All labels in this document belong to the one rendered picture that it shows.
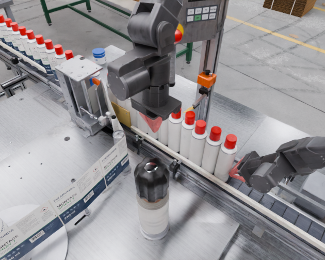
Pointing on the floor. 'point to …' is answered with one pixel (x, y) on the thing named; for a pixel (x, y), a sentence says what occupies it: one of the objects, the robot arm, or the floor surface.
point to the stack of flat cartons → (290, 6)
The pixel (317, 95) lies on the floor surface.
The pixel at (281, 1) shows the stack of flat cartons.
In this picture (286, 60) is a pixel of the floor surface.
